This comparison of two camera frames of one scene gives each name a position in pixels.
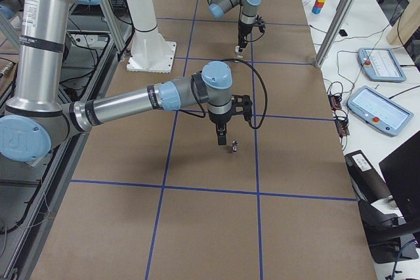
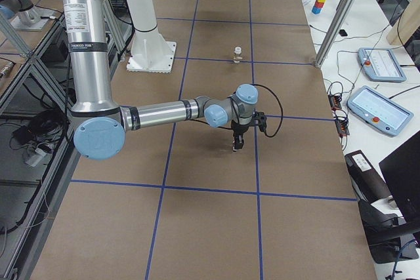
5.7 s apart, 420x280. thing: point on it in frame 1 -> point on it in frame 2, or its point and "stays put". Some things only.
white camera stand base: x=150 y=52 stays put
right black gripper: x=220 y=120 -> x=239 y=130
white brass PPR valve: x=238 y=54 stays put
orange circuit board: x=335 y=101 stays put
